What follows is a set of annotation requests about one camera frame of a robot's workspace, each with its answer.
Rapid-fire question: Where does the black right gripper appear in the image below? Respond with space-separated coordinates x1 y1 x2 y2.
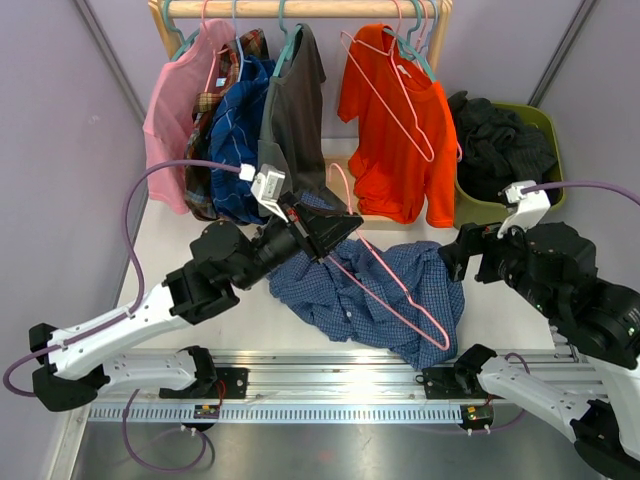
438 211 559 316

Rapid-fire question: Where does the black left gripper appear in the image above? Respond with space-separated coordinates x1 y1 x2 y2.
233 192 363 292

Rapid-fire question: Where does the pink hanger of check shirt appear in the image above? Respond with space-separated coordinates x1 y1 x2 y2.
324 164 451 351

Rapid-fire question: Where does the blue small-check shirt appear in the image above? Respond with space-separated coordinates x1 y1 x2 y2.
267 192 466 371

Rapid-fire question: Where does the dark pinstriped shirt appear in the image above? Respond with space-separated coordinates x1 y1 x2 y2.
448 91 557 202

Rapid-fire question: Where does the pink wire hanger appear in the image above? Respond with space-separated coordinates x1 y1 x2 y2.
338 23 441 162

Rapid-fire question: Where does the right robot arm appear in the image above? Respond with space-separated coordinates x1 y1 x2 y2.
438 223 639 479

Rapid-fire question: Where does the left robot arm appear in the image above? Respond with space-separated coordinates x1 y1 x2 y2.
29 194 363 412

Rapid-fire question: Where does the grey t-shirt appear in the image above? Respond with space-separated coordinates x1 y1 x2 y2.
258 23 346 211

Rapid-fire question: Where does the orange t-shirt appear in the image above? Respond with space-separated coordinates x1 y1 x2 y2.
337 24 458 228

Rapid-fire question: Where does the blue plaid shirt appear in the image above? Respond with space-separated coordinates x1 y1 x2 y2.
207 55 275 225

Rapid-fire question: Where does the brown yellow plaid shirt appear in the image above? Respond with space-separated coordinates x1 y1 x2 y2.
184 29 269 221

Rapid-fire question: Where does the pink t-shirt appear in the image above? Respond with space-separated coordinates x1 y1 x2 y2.
142 18 237 216

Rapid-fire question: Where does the teal hanger of orange shirt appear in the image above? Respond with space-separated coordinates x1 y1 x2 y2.
383 0 436 83

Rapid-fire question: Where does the teal hanger of grey shirt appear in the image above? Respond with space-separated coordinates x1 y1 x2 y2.
273 0 302 77

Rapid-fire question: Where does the pink hanger of brown shirt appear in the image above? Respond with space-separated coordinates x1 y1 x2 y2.
200 0 221 93

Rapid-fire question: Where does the teal hanger of pink shirt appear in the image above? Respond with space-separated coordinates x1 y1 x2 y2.
161 0 199 61

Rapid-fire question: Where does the pink spare hanger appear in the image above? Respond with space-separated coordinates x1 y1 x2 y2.
417 1 464 162

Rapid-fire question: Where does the blue hanger of plaid shirt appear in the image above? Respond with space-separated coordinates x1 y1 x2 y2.
231 0 245 82

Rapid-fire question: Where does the blue spare hanger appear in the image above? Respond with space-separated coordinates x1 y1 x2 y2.
421 0 440 54

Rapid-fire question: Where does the green plastic bin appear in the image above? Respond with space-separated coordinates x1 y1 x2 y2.
454 102 564 227

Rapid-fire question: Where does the wooden clothes rack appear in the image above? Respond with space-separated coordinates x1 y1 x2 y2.
147 0 455 226

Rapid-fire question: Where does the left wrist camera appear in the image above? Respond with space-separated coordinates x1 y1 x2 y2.
239 163 287 220

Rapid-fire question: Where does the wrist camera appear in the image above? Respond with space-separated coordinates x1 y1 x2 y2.
497 180 551 239
239 163 287 220

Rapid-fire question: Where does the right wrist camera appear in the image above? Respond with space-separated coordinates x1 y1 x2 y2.
497 180 551 239

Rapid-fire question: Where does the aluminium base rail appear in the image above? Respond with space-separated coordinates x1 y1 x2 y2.
72 350 485 424

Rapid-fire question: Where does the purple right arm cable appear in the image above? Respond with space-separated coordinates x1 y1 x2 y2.
522 180 640 207

